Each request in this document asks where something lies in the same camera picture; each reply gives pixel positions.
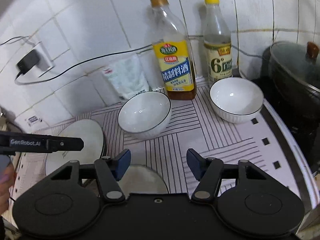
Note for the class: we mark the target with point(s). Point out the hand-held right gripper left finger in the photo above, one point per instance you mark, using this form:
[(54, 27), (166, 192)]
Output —
[(123, 163)]

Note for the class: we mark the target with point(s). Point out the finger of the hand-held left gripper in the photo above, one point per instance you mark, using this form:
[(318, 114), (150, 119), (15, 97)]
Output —
[(42, 143)]

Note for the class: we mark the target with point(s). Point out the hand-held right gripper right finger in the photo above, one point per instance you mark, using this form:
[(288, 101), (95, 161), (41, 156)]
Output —
[(193, 165)]

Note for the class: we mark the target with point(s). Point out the white bowl with dark rim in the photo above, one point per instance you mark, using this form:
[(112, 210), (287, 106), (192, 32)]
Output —
[(143, 115), (145, 180), (235, 97)]

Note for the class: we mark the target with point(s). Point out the white plate with sun print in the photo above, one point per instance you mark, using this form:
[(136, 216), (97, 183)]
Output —
[(82, 130)]

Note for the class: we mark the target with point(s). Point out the person's left hand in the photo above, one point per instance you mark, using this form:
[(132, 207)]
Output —
[(5, 187)]

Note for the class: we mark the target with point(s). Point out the striped white tablecloth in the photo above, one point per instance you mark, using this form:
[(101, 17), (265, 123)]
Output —
[(200, 130)]

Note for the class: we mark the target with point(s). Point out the white plastic seasoning bag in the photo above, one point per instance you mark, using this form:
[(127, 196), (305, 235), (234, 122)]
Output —
[(127, 80)]

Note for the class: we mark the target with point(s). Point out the black plug-in charger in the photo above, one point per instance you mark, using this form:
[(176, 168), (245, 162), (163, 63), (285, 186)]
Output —
[(27, 61)]

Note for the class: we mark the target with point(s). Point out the cooking wine bottle yellow label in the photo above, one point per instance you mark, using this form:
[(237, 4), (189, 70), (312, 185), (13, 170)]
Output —
[(175, 75)]

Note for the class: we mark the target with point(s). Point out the clear vinegar bottle yellow cap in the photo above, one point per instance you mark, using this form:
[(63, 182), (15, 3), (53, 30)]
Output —
[(217, 62)]

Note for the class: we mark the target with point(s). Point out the black stove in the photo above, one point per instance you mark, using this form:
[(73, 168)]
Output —
[(300, 135)]

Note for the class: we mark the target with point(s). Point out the black cooking pot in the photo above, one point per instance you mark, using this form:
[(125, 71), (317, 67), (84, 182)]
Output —
[(287, 97)]

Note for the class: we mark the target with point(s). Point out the glass pot lid wooden knob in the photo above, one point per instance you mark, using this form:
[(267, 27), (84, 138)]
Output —
[(292, 62)]

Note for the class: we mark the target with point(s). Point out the white wall sticker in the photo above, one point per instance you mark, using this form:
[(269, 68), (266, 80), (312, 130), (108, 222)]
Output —
[(33, 120)]

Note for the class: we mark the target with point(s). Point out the white wall socket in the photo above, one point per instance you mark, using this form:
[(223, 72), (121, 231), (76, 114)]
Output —
[(46, 60)]

